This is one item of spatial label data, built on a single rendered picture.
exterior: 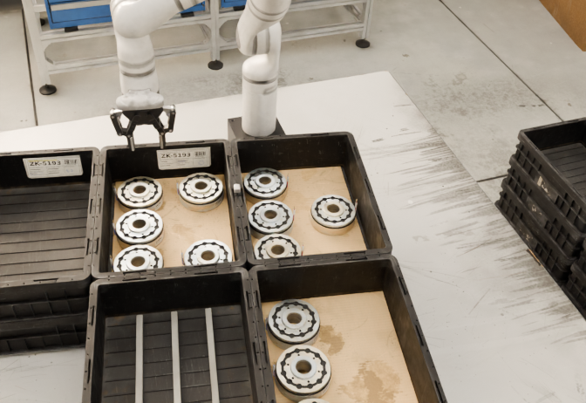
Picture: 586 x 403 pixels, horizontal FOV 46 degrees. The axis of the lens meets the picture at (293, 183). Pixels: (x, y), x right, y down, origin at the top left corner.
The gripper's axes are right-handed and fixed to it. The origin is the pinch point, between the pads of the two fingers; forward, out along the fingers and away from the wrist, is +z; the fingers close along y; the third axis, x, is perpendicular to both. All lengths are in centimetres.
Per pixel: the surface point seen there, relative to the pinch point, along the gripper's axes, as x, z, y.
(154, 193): 0.9, 14.6, -0.4
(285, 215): 12.4, 14.2, -29.1
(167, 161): -7.1, 12.2, -3.9
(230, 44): -181, 89, -37
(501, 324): 37, 30, -75
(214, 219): 8.3, 17.4, -13.5
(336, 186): 0.9, 17.5, -43.8
